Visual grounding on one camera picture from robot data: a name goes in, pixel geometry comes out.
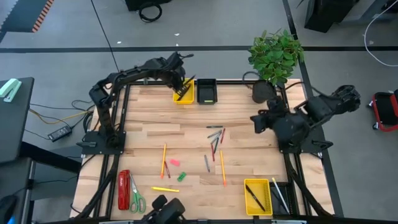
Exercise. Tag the black plastic bin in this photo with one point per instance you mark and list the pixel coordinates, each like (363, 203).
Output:
(275, 207)
(206, 90)

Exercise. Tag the yellow pencil orange tip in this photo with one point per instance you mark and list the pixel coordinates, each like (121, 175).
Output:
(163, 161)
(222, 168)

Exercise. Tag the black handheld device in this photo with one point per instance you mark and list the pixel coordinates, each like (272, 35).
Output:
(169, 213)

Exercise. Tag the black power adapter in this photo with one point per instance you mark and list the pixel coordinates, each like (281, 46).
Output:
(59, 133)

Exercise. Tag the red and black cart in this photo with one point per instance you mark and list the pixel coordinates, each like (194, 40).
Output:
(385, 109)

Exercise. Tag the dark red crayon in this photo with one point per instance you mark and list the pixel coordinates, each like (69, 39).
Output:
(167, 169)

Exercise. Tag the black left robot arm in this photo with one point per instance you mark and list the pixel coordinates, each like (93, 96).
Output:
(102, 109)

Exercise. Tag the black aluminium table frame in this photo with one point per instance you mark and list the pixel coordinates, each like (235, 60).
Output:
(236, 82)

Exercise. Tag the yellow highlighter pen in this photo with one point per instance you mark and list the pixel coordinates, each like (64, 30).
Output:
(164, 189)

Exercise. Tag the black box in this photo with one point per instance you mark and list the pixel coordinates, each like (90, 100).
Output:
(136, 3)

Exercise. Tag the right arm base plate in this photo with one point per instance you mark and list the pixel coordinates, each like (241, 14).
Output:
(314, 147)

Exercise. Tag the red stapler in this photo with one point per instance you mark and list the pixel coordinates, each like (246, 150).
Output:
(123, 189)

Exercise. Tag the black cabinet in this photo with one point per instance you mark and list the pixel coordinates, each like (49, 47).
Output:
(323, 15)

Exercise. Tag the black orange foam mat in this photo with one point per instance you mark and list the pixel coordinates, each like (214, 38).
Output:
(25, 15)

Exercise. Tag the black side table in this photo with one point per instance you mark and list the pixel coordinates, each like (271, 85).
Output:
(15, 124)

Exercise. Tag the black stand beam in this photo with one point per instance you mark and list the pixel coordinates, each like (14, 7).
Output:
(49, 155)

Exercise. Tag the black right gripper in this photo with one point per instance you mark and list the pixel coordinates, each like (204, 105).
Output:
(273, 119)

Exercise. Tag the pink eraser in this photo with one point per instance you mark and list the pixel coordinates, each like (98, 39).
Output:
(175, 162)

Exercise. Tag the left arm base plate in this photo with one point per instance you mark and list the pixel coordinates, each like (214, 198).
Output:
(93, 147)

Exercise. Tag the mint green stapler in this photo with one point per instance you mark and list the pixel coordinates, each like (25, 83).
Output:
(9, 88)

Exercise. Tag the potted green plant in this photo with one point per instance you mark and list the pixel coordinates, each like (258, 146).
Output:
(273, 56)

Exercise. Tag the green crayon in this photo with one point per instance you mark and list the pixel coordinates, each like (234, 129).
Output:
(216, 145)

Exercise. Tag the yellow plastic bin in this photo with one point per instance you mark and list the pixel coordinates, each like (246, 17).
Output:
(186, 102)
(264, 186)

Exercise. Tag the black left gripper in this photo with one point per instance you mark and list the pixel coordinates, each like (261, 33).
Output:
(174, 70)

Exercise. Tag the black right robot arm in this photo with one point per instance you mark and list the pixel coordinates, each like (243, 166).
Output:
(320, 109)

